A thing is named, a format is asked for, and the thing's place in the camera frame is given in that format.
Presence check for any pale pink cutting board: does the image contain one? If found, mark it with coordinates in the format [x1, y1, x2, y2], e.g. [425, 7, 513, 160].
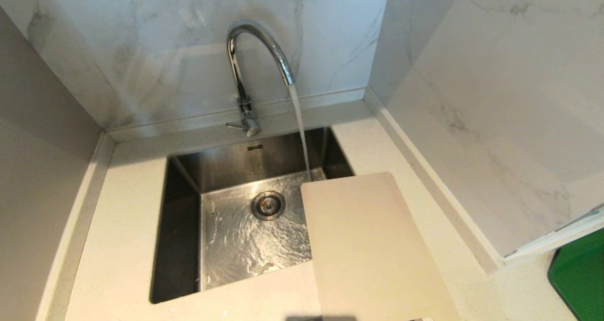
[301, 172, 462, 321]

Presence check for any chrome gooseneck faucet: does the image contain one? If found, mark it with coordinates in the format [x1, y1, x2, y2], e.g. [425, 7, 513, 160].
[225, 19, 295, 138]

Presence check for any green plastic board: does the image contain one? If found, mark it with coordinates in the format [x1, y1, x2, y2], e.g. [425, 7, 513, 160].
[547, 228, 604, 321]

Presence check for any round metal sink drain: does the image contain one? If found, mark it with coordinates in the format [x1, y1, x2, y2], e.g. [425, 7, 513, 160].
[251, 191, 286, 221]

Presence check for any stainless steel sink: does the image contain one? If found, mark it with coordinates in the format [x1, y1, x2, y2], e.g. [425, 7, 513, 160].
[149, 126, 355, 305]

